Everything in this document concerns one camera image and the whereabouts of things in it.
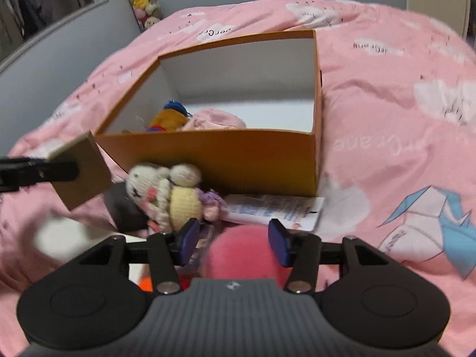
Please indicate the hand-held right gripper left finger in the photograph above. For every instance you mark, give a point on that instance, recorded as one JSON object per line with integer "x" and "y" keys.
{"x": 189, "y": 240}

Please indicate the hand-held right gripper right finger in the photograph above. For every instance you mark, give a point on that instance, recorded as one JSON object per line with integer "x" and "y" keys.
{"x": 279, "y": 243}

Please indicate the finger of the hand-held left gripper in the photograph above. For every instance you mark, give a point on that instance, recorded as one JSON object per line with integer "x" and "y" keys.
{"x": 41, "y": 174}

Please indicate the pink fluffy plush toy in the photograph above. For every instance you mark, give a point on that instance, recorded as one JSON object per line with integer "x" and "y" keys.
{"x": 238, "y": 253}

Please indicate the brown cardboard piece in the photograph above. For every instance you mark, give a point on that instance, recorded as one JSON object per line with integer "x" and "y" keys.
{"x": 87, "y": 178}

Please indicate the dark grey case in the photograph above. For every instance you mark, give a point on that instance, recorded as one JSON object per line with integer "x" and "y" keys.
{"x": 121, "y": 208}

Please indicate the orange cardboard box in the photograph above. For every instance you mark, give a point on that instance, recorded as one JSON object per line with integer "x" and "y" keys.
{"x": 223, "y": 160}

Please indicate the cream crocheted doll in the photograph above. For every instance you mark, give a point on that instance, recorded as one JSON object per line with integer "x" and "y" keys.
{"x": 182, "y": 200}

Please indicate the small orange object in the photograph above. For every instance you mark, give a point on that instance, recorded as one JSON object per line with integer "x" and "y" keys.
{"x": 145, "y": 284}

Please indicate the yellow blue knitted toy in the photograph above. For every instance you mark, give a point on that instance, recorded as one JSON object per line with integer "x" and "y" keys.
{"x": 167, "y": 119}

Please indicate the pink cloth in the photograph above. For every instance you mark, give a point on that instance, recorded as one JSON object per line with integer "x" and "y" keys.
{"x": 219, "y": 119}

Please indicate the pink printed blanket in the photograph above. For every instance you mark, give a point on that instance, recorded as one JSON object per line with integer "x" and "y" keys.
{"x": 372, "y": 119}

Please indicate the clear tube of plush toys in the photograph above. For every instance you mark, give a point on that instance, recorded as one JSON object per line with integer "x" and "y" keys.
{"x": 143, "y": 0}

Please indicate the cream door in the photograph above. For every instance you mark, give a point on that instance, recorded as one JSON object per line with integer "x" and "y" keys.
{"x": 435, "y": 0}

